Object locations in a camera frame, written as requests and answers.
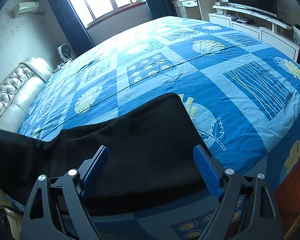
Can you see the white tv cabinet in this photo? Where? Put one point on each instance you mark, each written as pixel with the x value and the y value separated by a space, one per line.
pixel 260 26

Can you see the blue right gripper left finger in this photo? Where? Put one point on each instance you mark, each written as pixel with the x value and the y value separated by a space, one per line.
pixel 90 171

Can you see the blue patterned bed sheet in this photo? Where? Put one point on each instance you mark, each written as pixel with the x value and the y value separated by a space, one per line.
pixel 242 94

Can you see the white wall air conditioner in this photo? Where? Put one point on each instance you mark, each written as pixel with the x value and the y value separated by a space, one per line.
pixel 25 8

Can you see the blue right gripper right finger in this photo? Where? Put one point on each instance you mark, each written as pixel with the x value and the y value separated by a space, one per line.
pixel 211 172

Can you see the cream tufted leather headboard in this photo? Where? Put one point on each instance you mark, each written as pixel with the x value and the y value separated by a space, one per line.
pixel 19 90

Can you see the white dressing table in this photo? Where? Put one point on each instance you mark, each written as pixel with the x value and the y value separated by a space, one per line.
pixel 195 9

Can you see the black pants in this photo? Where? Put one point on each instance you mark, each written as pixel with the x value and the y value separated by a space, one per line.
pixel 150 158

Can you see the dark blue left curtain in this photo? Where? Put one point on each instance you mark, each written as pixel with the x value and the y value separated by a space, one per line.
pixel 71 25

